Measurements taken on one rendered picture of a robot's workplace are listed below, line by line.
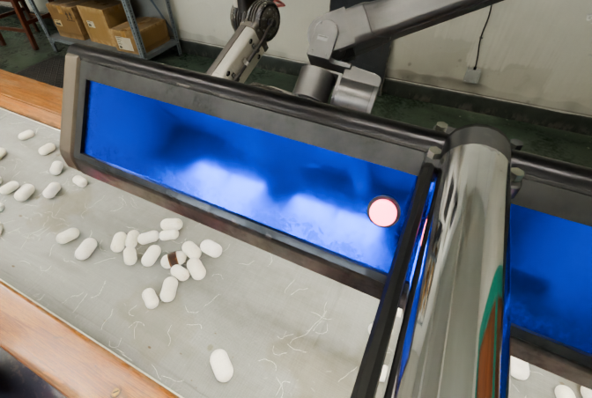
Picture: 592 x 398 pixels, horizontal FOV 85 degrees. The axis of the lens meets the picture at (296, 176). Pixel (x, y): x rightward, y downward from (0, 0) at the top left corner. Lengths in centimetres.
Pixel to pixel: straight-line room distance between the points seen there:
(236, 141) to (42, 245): 55
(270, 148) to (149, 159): 8
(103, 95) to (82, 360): 36
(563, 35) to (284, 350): 222
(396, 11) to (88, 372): 61
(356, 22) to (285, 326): 44
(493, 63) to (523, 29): 22
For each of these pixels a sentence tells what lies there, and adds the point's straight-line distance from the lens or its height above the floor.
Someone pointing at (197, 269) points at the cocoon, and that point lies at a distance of 52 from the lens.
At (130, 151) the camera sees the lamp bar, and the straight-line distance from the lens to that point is 21.
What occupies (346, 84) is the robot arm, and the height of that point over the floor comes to 96.
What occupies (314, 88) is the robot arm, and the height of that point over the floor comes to 95.
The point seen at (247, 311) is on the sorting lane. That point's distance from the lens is 50.
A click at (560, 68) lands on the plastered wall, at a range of 247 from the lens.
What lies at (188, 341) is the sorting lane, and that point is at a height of 74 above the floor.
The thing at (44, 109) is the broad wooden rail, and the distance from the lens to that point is 102.
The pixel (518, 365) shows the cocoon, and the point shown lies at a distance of 52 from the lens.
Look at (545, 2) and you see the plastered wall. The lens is 234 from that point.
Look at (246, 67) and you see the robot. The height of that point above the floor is 80.
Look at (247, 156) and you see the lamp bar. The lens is 16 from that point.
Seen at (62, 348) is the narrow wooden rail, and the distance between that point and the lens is 53.
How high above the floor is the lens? 119
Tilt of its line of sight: 43 degrees down
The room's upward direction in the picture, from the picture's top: straight up
